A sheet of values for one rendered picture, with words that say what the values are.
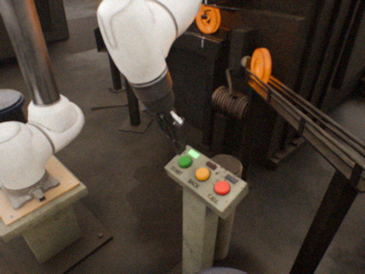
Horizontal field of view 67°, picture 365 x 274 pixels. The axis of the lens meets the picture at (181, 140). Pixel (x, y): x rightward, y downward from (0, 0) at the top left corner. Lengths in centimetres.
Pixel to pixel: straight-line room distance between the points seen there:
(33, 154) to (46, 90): 24
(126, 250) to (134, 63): 101
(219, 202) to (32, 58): 76
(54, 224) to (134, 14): 99
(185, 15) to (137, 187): 117
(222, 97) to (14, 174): 96
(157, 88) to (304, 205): 124
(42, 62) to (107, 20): 59
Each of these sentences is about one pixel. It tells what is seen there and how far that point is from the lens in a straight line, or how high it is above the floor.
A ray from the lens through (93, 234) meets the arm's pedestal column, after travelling 145.
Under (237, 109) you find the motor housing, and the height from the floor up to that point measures 49.
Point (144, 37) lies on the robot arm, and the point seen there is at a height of 102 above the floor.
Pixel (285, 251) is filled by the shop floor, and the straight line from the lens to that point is 144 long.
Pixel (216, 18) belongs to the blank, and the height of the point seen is 83.
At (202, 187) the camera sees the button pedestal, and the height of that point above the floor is 59.
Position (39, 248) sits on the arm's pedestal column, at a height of 12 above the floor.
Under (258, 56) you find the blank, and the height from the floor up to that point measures 76.
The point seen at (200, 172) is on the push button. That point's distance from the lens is 81.
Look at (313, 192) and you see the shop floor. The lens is 175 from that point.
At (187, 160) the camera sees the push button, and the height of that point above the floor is 61.
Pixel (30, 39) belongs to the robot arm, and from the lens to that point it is 105.
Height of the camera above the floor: 116
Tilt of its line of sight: 36 degrees down
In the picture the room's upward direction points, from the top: straight up
